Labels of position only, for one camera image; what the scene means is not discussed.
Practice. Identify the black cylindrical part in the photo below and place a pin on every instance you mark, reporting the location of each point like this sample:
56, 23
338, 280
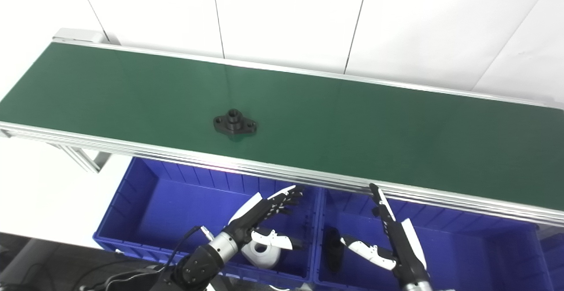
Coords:
333, 251

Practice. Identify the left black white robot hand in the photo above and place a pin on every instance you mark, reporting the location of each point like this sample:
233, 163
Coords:
257, 211

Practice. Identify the aluminium conveyor support leg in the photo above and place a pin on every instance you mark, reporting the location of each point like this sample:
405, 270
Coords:
86, 161

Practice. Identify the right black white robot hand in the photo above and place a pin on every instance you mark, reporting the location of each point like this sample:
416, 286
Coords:
407, 251

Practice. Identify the black flanged metal part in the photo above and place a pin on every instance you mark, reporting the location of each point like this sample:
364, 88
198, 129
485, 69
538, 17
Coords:
233, 126

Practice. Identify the green conveyor belt aluminium frame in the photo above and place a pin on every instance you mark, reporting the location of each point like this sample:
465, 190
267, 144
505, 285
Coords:
308, 119

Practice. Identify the blue plastic bin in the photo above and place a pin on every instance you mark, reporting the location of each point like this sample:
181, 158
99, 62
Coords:
476, 256
154, 211
553, 260

